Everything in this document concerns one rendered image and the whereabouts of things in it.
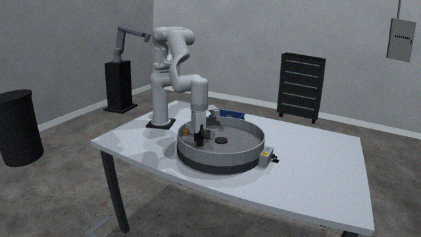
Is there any blue crate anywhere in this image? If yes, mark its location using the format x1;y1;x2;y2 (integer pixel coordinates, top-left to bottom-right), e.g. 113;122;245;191
209;109;245;119

